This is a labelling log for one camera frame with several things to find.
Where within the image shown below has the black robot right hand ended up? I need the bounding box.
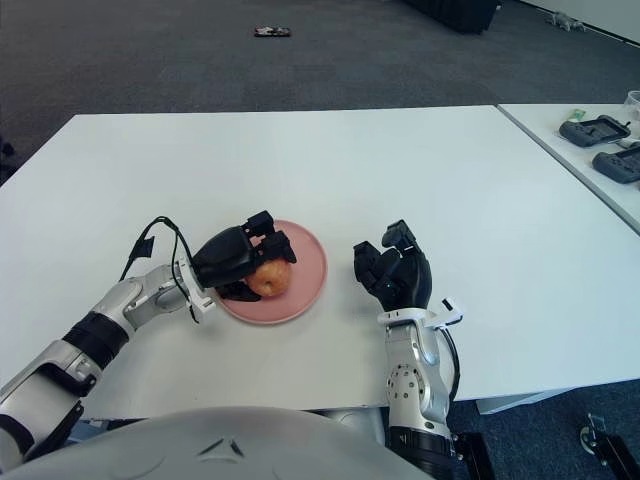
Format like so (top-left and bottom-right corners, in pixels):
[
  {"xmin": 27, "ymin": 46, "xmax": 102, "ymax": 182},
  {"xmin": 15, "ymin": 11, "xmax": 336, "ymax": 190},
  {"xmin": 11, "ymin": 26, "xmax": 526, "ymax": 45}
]
[{"xmin": 352, "ymin": 218, "xmax": 434, "ymax": 312}]

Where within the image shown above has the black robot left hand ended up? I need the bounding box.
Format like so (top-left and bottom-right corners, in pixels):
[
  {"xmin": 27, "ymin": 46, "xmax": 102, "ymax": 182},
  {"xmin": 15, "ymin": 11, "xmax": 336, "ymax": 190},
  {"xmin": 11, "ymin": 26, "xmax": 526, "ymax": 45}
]
[{"xmin": 192, "ymin": 211, "xmax": 300, "ymax": 303}]

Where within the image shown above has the red yellow apple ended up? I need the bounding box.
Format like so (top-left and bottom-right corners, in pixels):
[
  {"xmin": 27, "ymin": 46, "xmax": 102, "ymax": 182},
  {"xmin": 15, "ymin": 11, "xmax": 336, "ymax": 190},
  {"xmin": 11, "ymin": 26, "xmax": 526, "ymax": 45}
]
[{"xmin": 247, "ymin": 258, "xmax": 293, "ymax": 298}]

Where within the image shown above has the pink round plate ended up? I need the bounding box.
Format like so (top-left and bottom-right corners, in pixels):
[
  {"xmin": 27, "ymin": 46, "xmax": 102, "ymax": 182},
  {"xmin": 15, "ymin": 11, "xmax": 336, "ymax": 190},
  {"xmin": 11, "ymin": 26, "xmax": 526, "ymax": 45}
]
[{"xmin": 215, "ymin": 218, "xmax": 329, "ymax": 326}]

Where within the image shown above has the grey robot torso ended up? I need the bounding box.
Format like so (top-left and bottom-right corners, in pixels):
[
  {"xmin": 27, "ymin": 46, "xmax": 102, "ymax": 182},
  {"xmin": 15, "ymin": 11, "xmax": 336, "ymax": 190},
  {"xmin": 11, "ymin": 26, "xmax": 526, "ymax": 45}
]
[{"xmin": 0, "ymin": 406, "xmax": 432, "ymax": 480}]

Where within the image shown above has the grey handheld controller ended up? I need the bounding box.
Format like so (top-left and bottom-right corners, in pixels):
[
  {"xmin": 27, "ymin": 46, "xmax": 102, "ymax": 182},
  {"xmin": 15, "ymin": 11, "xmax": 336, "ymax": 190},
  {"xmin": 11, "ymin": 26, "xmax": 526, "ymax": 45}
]
[
  {"xmin": 592, "ymin": 147, "xmax": 640, "ymax": 185},
  {"xmin": 558, "ymin": 114, "xmax": 631, "ymax": 148}
]

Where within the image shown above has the black caster wheel stand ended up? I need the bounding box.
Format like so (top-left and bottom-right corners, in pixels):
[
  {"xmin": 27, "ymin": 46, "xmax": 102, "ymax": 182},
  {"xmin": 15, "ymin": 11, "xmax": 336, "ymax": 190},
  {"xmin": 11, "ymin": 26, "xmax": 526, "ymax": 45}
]
[{"xmin": 579, "ymin": 413, "xmax": 640, "ymax": 480}]

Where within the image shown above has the black box furniture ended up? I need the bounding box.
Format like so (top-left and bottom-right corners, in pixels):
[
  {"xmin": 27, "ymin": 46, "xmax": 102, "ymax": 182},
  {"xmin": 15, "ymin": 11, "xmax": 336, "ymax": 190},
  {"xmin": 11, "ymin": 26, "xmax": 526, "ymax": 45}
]
[{"xmin": 402, "ymin": 0, "xmax": 501, "ymax": 35}]

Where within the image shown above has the grey floor clutter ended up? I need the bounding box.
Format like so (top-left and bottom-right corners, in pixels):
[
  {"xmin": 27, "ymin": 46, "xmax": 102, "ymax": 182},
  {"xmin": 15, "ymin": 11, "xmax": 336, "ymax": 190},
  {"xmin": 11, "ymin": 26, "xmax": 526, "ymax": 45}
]
[{"xmin": 547, "ymin": 12, "xmax": 586, "ymax": 32}]

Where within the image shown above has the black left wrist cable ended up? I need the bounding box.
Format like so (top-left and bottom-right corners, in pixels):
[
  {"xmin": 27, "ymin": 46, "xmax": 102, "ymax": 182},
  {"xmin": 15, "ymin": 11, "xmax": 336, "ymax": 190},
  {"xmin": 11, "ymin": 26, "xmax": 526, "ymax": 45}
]
[{"xmin": 119, "ymin": 215, "xmax": 202, "ymax": 326}]

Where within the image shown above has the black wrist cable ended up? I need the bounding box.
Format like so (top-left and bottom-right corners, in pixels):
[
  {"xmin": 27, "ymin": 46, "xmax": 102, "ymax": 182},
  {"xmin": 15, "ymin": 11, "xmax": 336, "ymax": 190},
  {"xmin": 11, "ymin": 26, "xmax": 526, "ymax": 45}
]
[
  {"xmin": 438, "ymin": 327, "xmax": 460, "ymax": 405},
  {"xmin": 119, "ymin": 215, "xmax": 202, "ymax": 326}
]

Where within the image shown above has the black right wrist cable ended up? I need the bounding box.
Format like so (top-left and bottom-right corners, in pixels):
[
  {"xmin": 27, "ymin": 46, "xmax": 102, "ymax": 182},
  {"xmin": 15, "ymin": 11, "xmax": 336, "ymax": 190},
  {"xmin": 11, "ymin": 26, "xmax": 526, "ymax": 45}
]
[{"xmin": 438, "ymin": 327, "xmax": 460, "ymax": 405}]

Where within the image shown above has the black metal bracket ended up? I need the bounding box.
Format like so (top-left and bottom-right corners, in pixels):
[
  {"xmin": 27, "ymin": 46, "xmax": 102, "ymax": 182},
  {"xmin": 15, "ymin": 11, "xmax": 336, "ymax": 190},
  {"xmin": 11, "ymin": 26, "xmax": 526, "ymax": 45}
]
[{"xmin": 447, "ymin": 432, "xmax": 496, "ymax": 480}]

